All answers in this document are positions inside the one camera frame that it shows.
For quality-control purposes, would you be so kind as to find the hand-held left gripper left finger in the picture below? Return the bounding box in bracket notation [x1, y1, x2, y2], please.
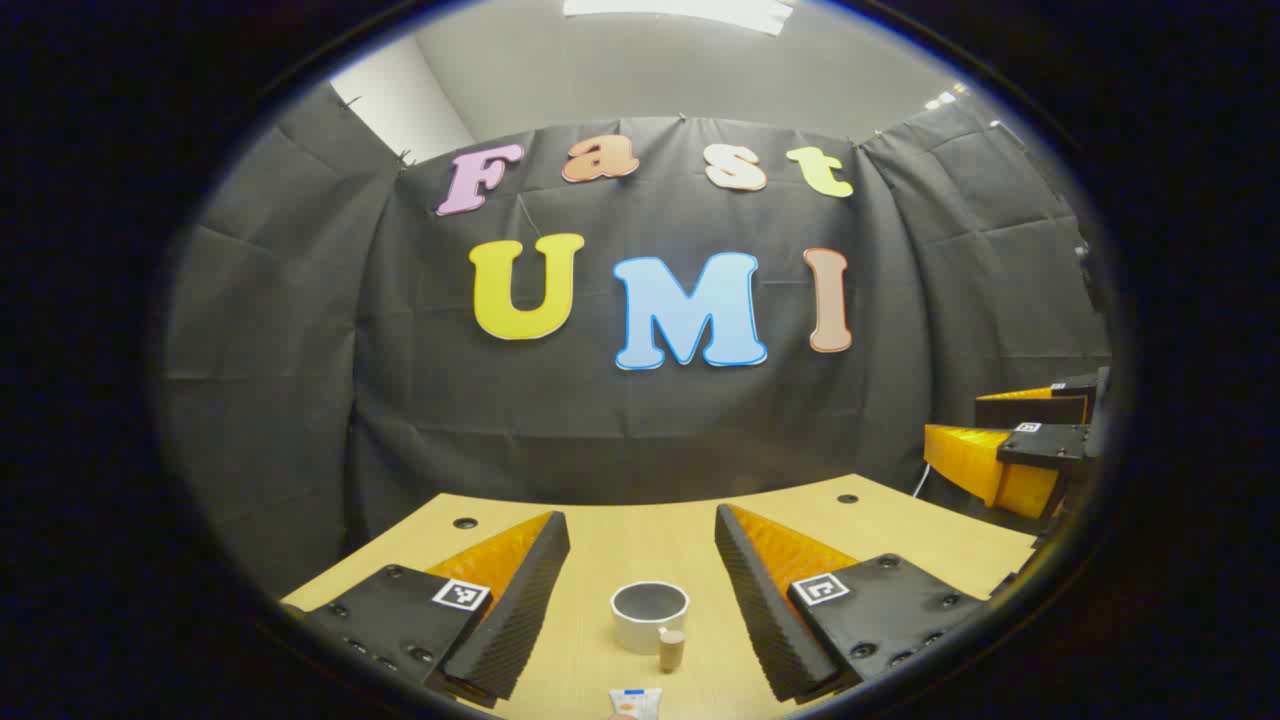
[300, 510, 571, 709]

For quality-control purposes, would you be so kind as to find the white cup with wooden handle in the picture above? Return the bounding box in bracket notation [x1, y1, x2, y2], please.
[610, 581, 691, 673]

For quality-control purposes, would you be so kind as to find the black backdrop cloth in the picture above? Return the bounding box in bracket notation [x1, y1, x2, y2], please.
[160, 80, 1116, 601]

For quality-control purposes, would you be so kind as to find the wooden desktop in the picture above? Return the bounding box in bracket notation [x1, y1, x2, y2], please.
[280, 473, 1041, 720]

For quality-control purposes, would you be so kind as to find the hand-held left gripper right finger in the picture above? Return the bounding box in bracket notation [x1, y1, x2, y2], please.
[714, 503, 991, 704]

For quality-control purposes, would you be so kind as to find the white toothpaste tube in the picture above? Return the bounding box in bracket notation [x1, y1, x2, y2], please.
[608, 687, 664, 720]

